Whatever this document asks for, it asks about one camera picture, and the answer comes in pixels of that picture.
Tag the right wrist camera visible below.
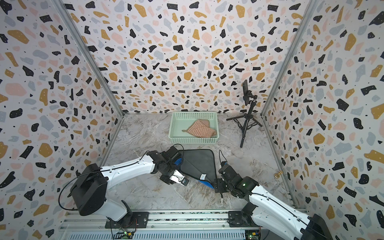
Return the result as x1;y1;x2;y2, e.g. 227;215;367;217
219;161;234;178

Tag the mint green plastic basket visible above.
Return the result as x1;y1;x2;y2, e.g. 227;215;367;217
169;112;220;145

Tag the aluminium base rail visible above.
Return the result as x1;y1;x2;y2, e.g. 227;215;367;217
58;210;282;240

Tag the left green circuit board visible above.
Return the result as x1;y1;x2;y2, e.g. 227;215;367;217
114;229;135;240

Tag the blue dishcloth with black trim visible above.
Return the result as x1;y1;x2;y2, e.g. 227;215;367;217
175;149;217;189

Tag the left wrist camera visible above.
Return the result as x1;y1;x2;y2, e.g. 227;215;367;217
170;170;189;186

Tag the phone on tripod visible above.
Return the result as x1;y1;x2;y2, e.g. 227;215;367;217
242;80;250;106

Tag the green circuit board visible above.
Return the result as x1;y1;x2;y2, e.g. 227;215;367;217
245;230;261;240
114;229;135;240

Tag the right green circuit board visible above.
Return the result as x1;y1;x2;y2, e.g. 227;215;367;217
245;230;261;240

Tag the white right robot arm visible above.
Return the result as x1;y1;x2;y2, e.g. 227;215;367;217
219;162;333;240

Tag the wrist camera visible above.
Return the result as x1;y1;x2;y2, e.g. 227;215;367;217
219;161;234;178
170;170;189;186

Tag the brass knob on wall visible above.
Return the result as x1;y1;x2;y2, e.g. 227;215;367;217
274;171;284;179

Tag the black camera tripod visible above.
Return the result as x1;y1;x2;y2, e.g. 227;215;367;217
226;100;263;148

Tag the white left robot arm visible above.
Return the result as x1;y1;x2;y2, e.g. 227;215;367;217
67;146;189;227

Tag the pink striped dishcloth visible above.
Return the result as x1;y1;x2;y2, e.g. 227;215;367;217
182;119;217;138

